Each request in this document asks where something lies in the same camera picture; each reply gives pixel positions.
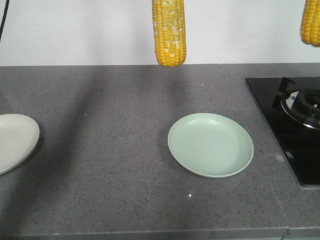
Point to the black gas stove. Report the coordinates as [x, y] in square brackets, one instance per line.
[300, 144]

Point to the grey side stone countertop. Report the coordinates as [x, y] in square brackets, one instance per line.
[102, 168]

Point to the yellow corn cob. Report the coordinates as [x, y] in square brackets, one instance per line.
[310, 24]
[169, 30]

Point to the near stove burner grate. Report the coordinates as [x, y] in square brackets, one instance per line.
[302, 105]

